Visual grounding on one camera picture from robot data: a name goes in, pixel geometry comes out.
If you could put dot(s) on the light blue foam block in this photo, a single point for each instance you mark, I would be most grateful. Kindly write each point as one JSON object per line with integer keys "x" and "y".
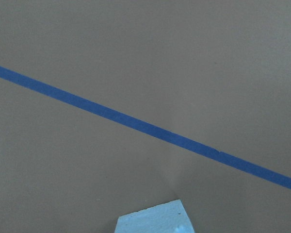
{"x": 170, "y": 217}

